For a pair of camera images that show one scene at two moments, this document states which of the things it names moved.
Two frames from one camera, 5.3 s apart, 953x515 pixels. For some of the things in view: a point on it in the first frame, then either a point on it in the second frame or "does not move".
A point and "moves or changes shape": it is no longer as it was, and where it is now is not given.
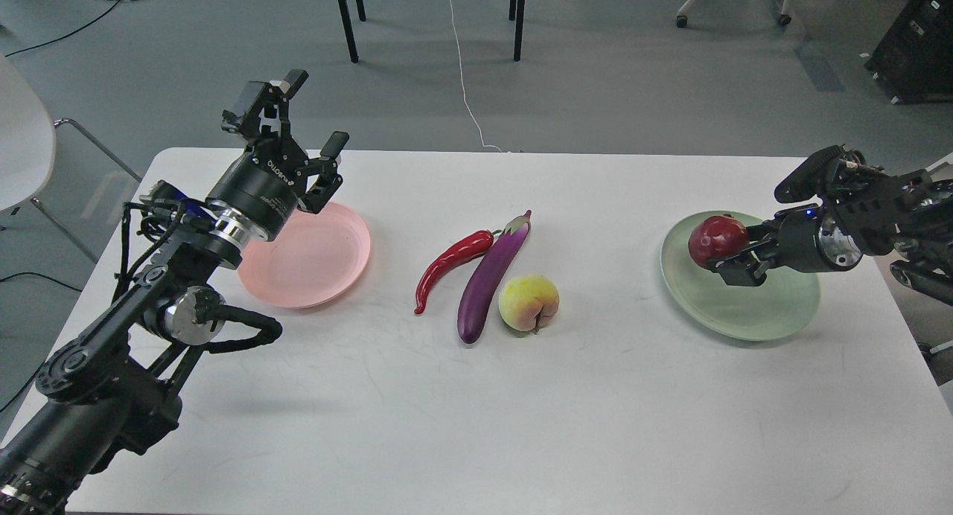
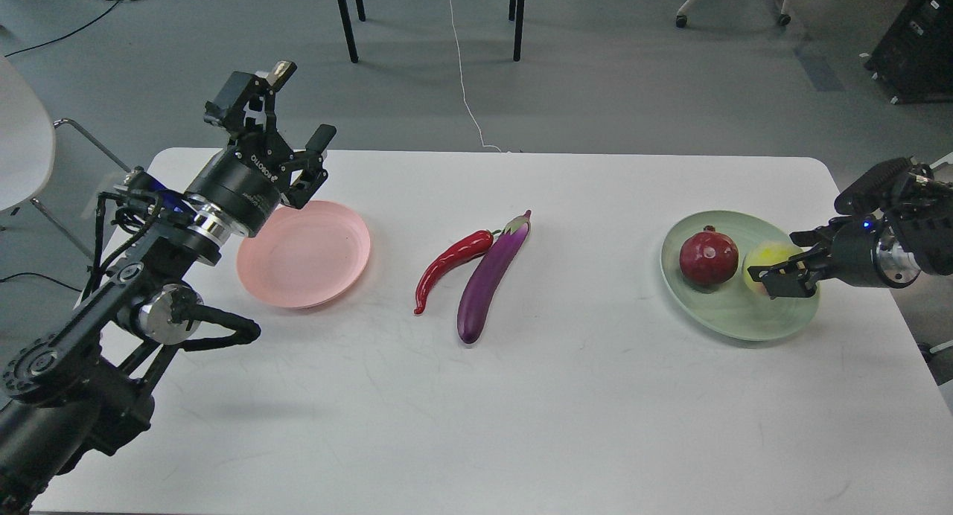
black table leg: [346, 19] does not move
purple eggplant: [488, 277] does not move
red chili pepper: [468, 248] does not move
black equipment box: [913, 61] does not move
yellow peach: [528, 302] moves or changes shape
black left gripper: [262, 187] to [243, 182]
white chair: [27, 144] does not move
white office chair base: [785, 18] does not move
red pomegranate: [716, 237] moves or changes shape
